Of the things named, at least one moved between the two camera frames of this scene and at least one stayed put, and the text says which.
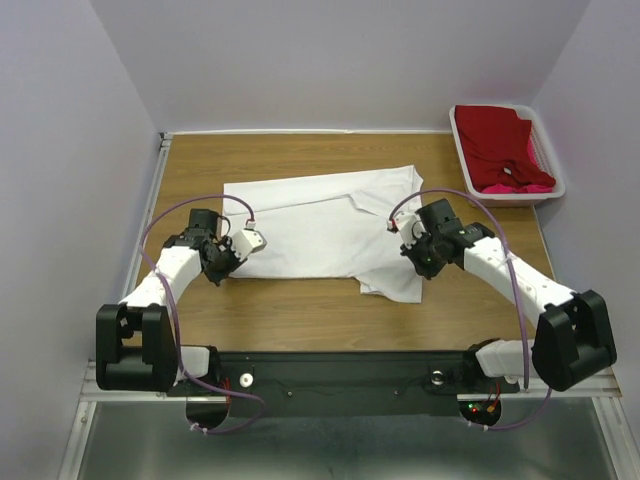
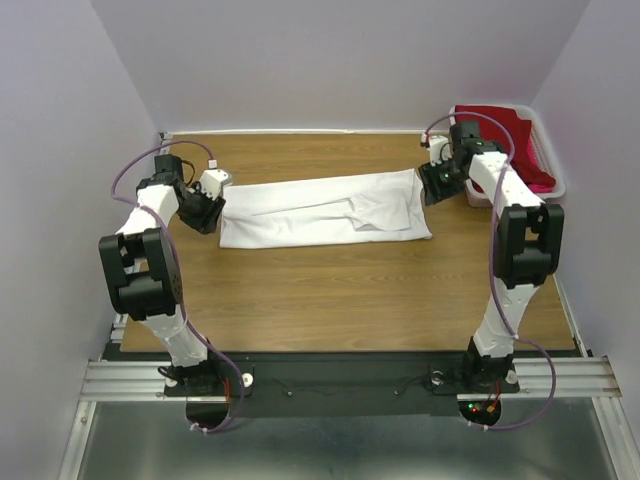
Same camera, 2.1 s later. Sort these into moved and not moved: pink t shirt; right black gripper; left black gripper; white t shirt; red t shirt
Moved: right black gripper; white t shirt; left black gripper
Not moved: red t shirt; pink t shirt
